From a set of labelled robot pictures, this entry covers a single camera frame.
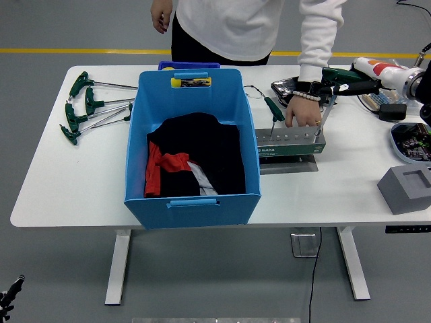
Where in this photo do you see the black plastic tray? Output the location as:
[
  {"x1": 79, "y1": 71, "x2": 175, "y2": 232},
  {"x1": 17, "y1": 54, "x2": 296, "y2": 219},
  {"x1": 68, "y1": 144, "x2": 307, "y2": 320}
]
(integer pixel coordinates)
[{"x1": 271, "y1": 76, "x2": 300, "y2": 108}]

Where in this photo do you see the white table leg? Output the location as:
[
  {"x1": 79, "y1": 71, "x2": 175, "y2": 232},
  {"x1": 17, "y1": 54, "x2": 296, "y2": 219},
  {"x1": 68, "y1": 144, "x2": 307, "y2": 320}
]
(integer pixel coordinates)
[
  {"x1": 104, "y1": 229, "x2": 132, "y2": 306},
  {"x1": 336, "y1": 227, "x2": 371, "y2": 301}
]

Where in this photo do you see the green grey wrench stand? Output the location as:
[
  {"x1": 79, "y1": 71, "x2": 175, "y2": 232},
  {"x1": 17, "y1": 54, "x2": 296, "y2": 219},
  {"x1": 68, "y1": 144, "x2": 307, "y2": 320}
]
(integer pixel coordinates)
[{"x1": 255, "y1": 126, "x2": 327, "y2": 175}]

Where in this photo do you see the person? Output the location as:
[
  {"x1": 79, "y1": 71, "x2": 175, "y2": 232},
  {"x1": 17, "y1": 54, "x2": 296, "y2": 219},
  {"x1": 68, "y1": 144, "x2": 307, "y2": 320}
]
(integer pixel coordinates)
[{"x1": 150, "y1": 0, "x2": 346, "y2": 129}]

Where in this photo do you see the electronic parts heap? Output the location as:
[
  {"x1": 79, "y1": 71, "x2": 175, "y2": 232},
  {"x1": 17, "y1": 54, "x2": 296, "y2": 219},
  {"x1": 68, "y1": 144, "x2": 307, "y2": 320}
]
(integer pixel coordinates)
[{"x1": 395, "y1": 123, "x2": 431, "y2": 162}]

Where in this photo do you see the grey foam block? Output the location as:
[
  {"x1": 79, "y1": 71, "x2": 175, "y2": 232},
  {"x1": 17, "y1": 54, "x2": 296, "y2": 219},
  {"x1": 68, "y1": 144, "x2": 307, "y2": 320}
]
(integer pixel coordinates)
[{"x1": 376, "y1": 164, "x2": 431, "y2": 216}]

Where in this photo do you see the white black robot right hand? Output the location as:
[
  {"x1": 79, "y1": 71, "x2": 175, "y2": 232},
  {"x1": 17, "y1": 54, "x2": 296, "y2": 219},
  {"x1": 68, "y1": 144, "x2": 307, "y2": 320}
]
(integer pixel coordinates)
[{"x1": 318, "y1": 57, "x2": 410, "y2": 98}]

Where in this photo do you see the white bead bracelet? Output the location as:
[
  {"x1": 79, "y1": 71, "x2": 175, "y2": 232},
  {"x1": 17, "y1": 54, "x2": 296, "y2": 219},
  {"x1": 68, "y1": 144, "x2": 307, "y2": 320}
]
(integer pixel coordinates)
[{"x1": 292, "y1": 89, "x2": 322, "y2": 102}]

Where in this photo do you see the black power adapter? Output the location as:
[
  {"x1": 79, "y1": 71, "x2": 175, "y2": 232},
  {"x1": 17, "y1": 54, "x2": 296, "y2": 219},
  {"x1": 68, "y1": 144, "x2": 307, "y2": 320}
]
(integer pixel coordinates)
[{"x1": 378, "y1": 103, "x2": 408, "y2": 122}]

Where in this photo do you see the person's right hand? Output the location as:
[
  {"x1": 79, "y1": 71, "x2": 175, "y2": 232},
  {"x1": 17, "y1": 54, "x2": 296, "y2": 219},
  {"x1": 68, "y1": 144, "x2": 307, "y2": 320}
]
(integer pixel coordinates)
[{"x1": 150, "y1": 0, "x2": 174, "y2": 34}]

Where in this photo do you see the black red white garment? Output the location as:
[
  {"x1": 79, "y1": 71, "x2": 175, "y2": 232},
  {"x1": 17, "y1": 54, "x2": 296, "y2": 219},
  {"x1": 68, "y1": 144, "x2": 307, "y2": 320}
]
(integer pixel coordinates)
[{"x1": 143, "y1": 112, "x2": 246, "y2": 199}]

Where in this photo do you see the black wristwatch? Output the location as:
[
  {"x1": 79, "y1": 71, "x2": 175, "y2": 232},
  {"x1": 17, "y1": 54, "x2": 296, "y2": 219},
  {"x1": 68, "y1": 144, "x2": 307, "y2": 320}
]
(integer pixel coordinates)
[{"x1": 296, "y1": 80, "x2": 317, "y2": 94}]

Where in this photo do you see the tan resistor strip bundle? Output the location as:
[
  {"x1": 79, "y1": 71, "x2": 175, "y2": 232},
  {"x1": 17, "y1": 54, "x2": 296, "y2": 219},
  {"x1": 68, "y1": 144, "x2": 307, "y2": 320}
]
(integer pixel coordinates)
[{"x1": 362, "y1": 91, "x2": 398, "y2": 112}]

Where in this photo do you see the person's left hand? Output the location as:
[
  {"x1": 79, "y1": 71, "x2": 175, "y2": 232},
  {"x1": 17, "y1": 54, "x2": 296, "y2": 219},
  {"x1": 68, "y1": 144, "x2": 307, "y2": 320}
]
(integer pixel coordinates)
[{"x1": 284, "y1": 95, "x2": 323, "y2": 129}]

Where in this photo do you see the blue plastic storage box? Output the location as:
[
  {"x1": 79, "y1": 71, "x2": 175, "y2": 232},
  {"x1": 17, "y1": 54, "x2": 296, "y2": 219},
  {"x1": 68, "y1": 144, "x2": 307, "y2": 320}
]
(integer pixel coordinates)
[{"x1": 123, "y1": 69, "x2": 263, "y2": 230}]

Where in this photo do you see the pale blue oval tray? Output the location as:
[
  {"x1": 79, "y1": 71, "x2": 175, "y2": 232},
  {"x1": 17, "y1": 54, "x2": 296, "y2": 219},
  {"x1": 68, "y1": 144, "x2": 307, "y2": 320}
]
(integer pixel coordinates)
[{"x1": 390, "y1": 122, "x2": 431, "y2": 166}]

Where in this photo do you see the black floor cable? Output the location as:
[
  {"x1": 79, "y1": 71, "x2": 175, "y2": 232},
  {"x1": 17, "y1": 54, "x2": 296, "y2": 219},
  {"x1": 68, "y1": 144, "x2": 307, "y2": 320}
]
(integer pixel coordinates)
[{"x1": 308, "y1": 227, "x2": 323, "y2": 323}]

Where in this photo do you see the black adapter cable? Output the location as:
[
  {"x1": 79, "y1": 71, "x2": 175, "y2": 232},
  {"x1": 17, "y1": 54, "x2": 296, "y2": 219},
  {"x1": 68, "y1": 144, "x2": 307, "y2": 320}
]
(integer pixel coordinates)
[{"x1": 356, "y1": 94, "x2": 381, "y2": 116}]

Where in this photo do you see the black table control panel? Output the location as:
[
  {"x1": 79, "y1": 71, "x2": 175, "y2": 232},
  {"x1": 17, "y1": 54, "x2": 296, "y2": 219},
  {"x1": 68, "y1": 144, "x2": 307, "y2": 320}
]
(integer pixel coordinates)
[{"x1": 385, "y1": 225, "x2": 431, "y2": 234}]

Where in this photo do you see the clear plastic parts bag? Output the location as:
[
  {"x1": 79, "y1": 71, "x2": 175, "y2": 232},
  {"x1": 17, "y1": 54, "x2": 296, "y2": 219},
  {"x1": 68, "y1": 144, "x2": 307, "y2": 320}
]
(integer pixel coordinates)
[{"x1": 356, "y1": 59, "x2": 422, "y2": 117}]

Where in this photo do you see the black white robot left hand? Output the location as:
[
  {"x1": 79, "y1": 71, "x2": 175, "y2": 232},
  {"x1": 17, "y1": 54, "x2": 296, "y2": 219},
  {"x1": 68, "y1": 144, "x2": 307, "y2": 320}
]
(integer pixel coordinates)
[{"x1": 0, "y1": 275, "x2": 26, "y2": 320}]

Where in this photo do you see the large green T-handle wrench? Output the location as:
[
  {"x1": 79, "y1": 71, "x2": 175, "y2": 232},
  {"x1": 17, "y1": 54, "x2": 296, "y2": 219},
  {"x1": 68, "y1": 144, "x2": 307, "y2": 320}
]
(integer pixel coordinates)
[{"x1": 314, "y1": 67, "x2": 373, "y2": 136}]

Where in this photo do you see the small green T-handle wrench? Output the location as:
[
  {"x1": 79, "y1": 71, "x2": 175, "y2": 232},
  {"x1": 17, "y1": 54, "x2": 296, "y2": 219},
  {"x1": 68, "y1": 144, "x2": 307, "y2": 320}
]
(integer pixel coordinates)
[{"x1": 264, "y1": 96, "x2": 286, "y2": 139}]

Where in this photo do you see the thin black looped cable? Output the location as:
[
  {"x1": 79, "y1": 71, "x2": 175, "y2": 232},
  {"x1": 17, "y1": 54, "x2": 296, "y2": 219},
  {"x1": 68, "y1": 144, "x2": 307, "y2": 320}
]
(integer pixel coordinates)
[{"x1": 395, "y1": 0, "x2": 431, "y2": 16}]

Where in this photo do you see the metal wire loop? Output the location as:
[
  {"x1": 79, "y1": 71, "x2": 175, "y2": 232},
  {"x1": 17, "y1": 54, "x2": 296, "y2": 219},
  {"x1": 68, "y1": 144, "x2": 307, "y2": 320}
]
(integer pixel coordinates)
[{"x1": 242, "y1": 84, "x2": 265, "y2": 100}]

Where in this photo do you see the dark blue plastic bin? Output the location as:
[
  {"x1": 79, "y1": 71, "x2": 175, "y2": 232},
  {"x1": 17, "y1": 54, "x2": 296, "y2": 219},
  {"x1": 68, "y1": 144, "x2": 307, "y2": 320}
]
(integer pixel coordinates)
[{"x1": 158, "y1": 60, "x2": 222, "y2": 71}]

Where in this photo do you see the metal floor plate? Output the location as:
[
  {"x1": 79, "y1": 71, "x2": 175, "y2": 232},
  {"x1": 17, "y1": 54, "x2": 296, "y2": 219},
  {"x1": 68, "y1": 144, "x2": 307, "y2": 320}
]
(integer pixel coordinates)
[{"x1": 290, "y1": 233, "x2": 320, "y2": 258}]

